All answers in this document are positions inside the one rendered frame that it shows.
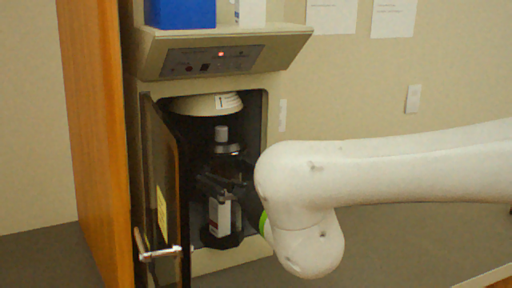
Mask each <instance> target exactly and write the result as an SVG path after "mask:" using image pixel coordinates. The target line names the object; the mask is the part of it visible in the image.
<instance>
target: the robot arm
mask: <svg viewBox="0 0 512 288"><path fill-rule="evenodd" d="M242 171H243V172H244V173H245V174H247V175H248V176H249V177H253V179H254V180H253V181H252V180H251V181H247V182H239V181H236V180H233V179H232V180H227V179H224V178H221V177H219V176H216V175H213V174H212V173H211V170H210V169H209V168H208V167H207V166H206V165H205V164H204V163H202V162H201V161H200V160H199V159H195V172H196V173H197V174H198V175H197V176H196V188H197V189H199V190H202V191H204V192H205V193H207V194H208V195H210V196H211V197H213V198H215V199H217V200H218V203H219V204H220V205H224V204H225V200H231V199H232V200H233V201H234V202H237V203H239V205H240V207H241V208H242V210H243V212H244V213H245V214H246V219H247V221H248V223H249V224H250V225H251V226H252V227H253V228H254V229H255V230H256V231H257V232H259V233H260V235H261V236H263V237H264V239H265V240H266V241H267V243H268V244H269V245H270V246H271V247H272V249H273V250H274V252H275V253H276V255H277V257H278V260H279V261H280V263H281V264H282V266H283V267H284V268H285V269H286V270H288V271H289V272H290V273H292V274H293V275H295V276H297V277H300V278H304V279H316V278H322V277H324V276H326V275H328V274H329V273H331V272H332V271H333V270H334V269H335V268H337V267H338V265H339V264H340V262H341V260H342V257H343V255H344V250H345V239H344V235H343V232H342V229H341V227H340V225H339V223H338V220H337V217H336V214H335V212H334V208H338V207H344V206H367V205H378V204H391V203H412V202H476V203H496V204H512V116H511V117H507V118H500V119H496V120H492V121H488V122H481V123H477V124H473V125H468V126H460V127H455V128H450V129H445V130H436V131H430V132H424V133H418V134H406V135H399V136H390V137H383V138H364V139H351V140H345V141H283V142H278V143H275V144H273V145H272V146H270V147H267V148H266V150H265V151H264V152H263V153H262V155H261V156H260V158H259V159H258V161H257V164H254V163H253V162H252V161H249V160H248V159H247V158H245V157H244V156H243V157H242Z"/></svg>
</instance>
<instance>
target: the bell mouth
mask: <svg viewBox="0 0 512 288"><path fill-rule="evenodd" d="M166 108H167V109H168V110H170V111H173V112H175V113H178V114H184V115H192V116H217V115H224V114H231V113H234V112H236V111H239V110H240V109H241V108H243V104H242V101H241V99H240V97H239V95H238V92H237V91H236V90H235V91H226V92H218V93H209V94H193V95H184V96H177V97H169V98H168V101H167V103H166Z"/></svg>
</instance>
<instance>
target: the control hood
mask: <svg viewBox="0 0 512 288"><path fill-rule="evenodd" d="M134 29H135V44H136V59H137V73H138V78H139V80H141V81H142V82H143V81H153V80H164V79H175V78H194V77H205V76H215V75H225V74H245V73H256V72H266V71H276V70H287V69H288V68H289V66H290V64H292V63H293V61H294V60H295V59H296V57H297V56H298V54H299V53H300V52H301V50H302V48H303V47H304V46H305V44H306V42H307V41H308V39H309V38H310V36H311V35H312V33H313V32H314V28H313V27H312V26H307V25H297V24H292V23H287V22H266V26H238V25H236V24H234V23H217V27H216V28H215V29H196V30H160V29H158V28H155V27H150V26H146V25H137V26H136V27H135V28H134ZM249 45H266V46H265V48H264V49H263V51H262V52H261V54H260V56H259V57H258V60H257V61H256V63H255V64H254V65H253V66H252V68H251V70H249V71H239V72H227V73H217V74H196V75H186V76H175V77H164V78H159V75H160V73H161V70H162V66H163V64H164V61H165V59H166V55H167V53H168V50H169V49H181V48H199V47H216V46H249Z"/></svg>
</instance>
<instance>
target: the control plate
mask: <svg viewBox="0 0 512 288"><path fill-rule="evenodd" d="M265 46H266V45H249V46H216V47H199V48H181V49H169V50H168V53H167V55H166V59H165V61H164V64H163V66H162V70H161V73H160V75H159V78H164V77H175V76H186V75H196V74H217V73H227V72H239V71H249V70H251V68H252V66H253V65H254V64H255V63H256V61H257V60H258V57H259V56H260V54H261V52H262V51H263V49H264V48H265ZM240 51H244V53H243V54H241V55H240V54H238V53H239V52H240ZM221 52H223V53H224V55H223V56H219V55H218V54H219V53H221ZM229 63H232V65H231V67H229V66H228V64H229ZM239 63H243V64H242V66H240V65H239ZM202 64H210V66H209V68H208V70H205V71H199V70H200V68H201V66H202ZM218 64H222V65H221V67H220V68H218V67H217V65H218ZM187 66H192V67H193V69H192V70H191V71H186V70H185V68H186V67H187ZM173 67H176V68H177V69H176V70H175V71H172V70H171V68H173Z"/></svg>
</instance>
